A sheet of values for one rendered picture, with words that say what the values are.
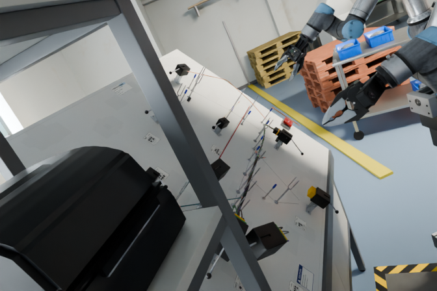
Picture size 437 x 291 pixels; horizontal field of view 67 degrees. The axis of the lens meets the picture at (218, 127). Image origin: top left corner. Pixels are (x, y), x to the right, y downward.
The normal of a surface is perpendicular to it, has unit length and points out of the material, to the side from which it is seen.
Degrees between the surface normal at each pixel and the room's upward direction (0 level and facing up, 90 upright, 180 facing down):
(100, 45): 90
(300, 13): 90
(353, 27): 90
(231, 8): 90
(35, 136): 54
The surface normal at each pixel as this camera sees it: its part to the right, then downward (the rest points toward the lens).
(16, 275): -0.29, 0.41
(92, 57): 0.11, 0.26
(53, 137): 0.46, -0.72
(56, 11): 0.86, -0.26
